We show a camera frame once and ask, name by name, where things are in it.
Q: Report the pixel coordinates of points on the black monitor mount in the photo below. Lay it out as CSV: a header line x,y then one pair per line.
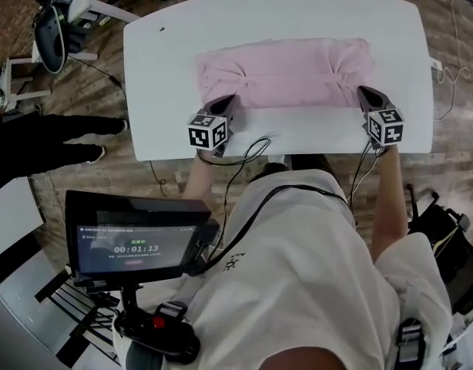
x,y
151,326

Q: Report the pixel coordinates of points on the large white table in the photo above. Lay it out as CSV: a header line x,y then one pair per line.
x,y
163,91

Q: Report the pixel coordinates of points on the black office chair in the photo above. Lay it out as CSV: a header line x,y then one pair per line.
x,y
448,245

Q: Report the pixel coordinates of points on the person's right forearm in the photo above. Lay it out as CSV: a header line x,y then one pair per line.
x,y
388,202

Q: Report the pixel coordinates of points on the black monitor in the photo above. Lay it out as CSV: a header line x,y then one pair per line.
x,y
136,241

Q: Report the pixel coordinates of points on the dark blue oval pad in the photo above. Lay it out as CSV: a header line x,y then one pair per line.
x,y
49,41

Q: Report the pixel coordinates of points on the person's dark trousers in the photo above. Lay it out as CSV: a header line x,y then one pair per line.
x,y
309,164

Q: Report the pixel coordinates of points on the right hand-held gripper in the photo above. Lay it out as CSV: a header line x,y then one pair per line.
x,y
384,125

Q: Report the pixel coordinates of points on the black bag yellow trim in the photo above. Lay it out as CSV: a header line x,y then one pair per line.
x,y
442,241

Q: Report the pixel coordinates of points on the white power strip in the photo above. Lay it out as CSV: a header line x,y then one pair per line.
x,y
436,64

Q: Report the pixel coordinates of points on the pink robe garment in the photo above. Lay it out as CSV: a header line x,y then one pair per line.
x,y
282,75

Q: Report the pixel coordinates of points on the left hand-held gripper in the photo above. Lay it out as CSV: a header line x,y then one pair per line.
x,y
207,131

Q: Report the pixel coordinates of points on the person's white t-shirt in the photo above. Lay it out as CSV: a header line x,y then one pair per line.
x,y
298,276

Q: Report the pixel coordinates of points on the person's left forearm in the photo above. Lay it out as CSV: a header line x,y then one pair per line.
x,y
200,175

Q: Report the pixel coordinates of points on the black metal frame chair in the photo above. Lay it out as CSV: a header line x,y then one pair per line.
x,y
74,314

